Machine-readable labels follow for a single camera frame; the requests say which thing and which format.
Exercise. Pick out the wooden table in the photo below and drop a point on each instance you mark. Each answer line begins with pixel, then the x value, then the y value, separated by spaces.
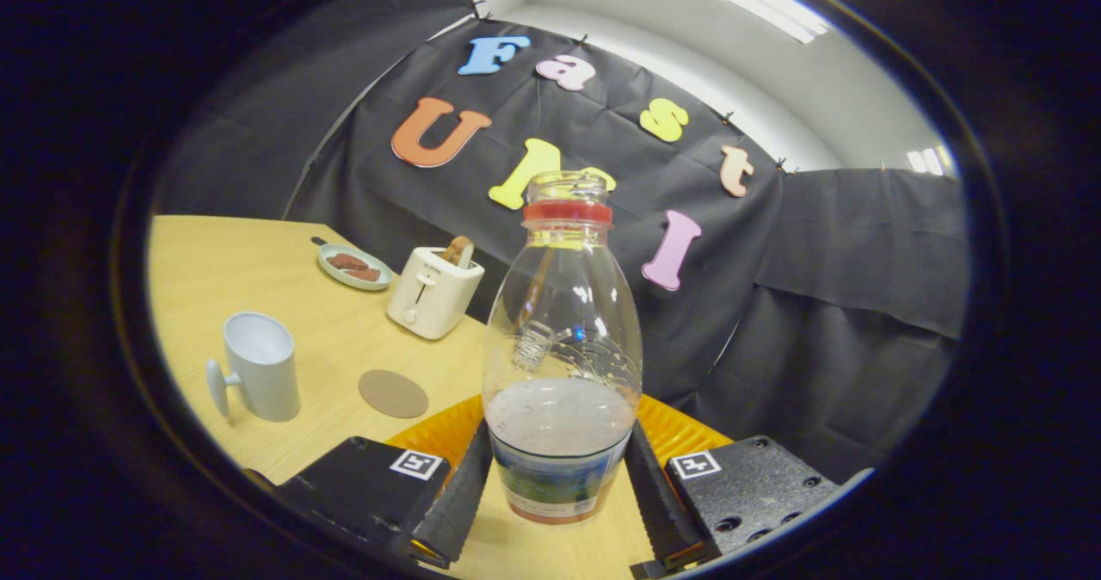
pixel 258 270

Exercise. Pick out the white toaster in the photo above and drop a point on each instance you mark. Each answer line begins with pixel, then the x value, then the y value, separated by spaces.
pixel 430 296

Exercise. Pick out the black backdrop cloth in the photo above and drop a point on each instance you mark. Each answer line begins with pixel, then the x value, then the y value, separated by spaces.
pixel 774 305

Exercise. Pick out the pale blue cup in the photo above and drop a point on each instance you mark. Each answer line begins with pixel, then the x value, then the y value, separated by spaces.
pixel 262 373

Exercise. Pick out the brown cookie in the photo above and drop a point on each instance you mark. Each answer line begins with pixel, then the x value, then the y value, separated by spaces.
pixel 347 261
pixel 365 274

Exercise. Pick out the small ceiling light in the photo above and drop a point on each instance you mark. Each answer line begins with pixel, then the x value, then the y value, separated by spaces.
pixel 931 160

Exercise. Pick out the round brown coaster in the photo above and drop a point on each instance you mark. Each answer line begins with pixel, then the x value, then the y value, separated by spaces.
pixel 393 393

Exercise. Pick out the bread slice in toaster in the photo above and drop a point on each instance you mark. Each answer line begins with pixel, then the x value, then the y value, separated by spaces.
pixel 458 251

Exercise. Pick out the pale green plate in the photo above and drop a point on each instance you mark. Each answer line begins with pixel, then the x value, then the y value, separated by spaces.
pixel 340 276

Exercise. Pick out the clear plastic juice bottle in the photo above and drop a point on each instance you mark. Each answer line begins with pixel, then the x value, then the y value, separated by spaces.
pixel 559 442

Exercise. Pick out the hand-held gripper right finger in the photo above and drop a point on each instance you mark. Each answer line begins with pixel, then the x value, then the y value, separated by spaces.
pixel 658 502

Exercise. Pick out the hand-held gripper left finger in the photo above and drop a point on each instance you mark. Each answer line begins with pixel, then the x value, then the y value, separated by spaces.
pixel 460 498

